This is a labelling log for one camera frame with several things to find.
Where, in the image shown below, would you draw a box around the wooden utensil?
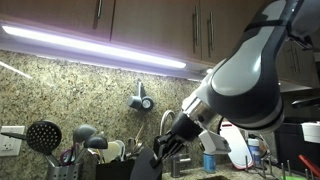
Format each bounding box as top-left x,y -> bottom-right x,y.
134,124 -> 145,143

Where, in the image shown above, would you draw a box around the white plastic spoon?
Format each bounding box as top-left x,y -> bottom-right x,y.
114,139 -> 127,161

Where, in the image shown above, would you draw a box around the black perforated skimmer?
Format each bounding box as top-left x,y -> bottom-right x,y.
0,120 -> 63,167

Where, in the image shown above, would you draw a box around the silver spoon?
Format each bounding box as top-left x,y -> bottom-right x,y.
126,136 -> 145,158

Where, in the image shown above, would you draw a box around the long under-cabinet light strip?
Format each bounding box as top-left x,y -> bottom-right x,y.
1,24 -> 187,70

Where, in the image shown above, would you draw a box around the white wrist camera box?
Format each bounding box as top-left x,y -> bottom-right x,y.
197,129 -> 232,155

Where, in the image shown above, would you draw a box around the white plastic container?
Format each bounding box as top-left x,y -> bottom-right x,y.
300,121 -> 320,145

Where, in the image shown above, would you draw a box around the blue dish soap bottle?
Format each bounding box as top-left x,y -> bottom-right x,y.
202,152 -> 217,174

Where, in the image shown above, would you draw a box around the stainless gooseneck faucet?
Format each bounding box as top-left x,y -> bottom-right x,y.
158,109 -> 193,179

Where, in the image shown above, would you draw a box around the cream silicone spatula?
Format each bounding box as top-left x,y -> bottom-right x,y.
101,141 -> 120,164

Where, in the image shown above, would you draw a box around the white blue-labelled bottle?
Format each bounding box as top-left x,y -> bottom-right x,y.
246,134 -> 261,166

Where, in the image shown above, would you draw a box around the metal dish rack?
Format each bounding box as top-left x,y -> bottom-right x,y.
244,154 -> 320,180

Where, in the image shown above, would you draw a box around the red utensil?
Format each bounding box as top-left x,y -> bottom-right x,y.
297,153 -> 320,180

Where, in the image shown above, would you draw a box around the red handled scissors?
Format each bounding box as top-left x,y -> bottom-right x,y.
59,147 -> 79,167

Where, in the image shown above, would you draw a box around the white power cable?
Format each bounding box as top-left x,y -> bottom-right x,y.
253,131 -> 270,158

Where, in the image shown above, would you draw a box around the perforated metal utensil holder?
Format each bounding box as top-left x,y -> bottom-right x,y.
45,161 -> 83,180

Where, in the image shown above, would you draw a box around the white wall outlet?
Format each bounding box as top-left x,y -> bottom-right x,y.
0,125 -> 26,157

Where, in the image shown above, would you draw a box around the black sink caddy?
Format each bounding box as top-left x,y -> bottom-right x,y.
96,158 -> 136,180

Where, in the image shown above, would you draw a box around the black countertop appliance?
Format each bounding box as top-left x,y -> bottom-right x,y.
272,122 -> 320,168

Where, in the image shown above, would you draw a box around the white red-edged cutting board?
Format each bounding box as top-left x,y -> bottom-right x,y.
219,121 -> 255,171

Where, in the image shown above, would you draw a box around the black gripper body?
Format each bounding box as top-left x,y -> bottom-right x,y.
170,111 -> 204,142

